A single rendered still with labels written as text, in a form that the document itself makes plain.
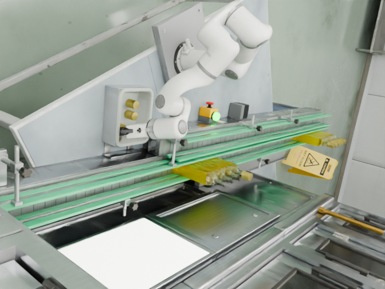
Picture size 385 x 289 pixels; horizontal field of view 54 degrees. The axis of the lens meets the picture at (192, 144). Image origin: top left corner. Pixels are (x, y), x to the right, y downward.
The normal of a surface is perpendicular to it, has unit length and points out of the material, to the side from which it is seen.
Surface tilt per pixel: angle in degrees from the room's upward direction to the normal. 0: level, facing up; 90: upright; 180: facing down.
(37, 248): 90
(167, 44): 4
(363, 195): 90
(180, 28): 4
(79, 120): 0
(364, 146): 90
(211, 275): 90
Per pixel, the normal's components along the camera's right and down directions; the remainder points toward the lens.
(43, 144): 0.77, 0.26
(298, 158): -0.28, -0.33
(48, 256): 0.12, -0.96
